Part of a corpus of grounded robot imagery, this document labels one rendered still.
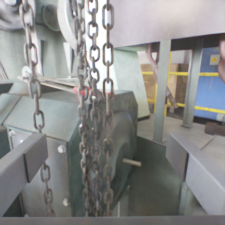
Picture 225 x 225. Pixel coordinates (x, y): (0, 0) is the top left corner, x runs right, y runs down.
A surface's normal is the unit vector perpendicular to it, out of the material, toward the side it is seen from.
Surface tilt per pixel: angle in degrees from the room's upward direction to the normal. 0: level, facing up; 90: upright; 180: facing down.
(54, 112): 45
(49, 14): 90
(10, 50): 90
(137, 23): 90
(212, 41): 90
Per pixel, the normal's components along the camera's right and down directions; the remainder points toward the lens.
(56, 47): 0.68, 0.19
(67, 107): -0.33, -0.53
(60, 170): -0.47, 0.22
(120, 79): 0.65, -0.12
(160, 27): -0.74, 0.17
